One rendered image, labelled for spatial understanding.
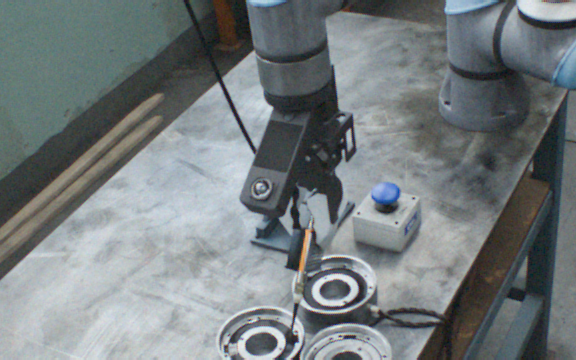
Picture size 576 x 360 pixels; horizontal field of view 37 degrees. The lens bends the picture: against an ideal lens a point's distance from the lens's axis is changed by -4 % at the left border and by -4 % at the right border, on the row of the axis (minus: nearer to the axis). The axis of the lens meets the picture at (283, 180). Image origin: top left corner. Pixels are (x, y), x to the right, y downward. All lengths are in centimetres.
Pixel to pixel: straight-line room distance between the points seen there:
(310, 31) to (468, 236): 46
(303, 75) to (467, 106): 57
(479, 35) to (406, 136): 21
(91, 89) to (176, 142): 161
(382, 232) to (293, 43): 40
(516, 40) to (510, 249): 43
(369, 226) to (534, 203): 56
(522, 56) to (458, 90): 15
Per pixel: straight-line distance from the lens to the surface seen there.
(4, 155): 283
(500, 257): 155
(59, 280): 126
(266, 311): 108
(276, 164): 89
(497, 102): 141
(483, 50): 134
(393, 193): 117
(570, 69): 126
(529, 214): 165
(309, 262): 101
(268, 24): 85
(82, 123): 307
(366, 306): 107
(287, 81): 87
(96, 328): 117
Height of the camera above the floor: 159
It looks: 36 degrees down
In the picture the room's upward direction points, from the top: 9 degrees counter-clockwise
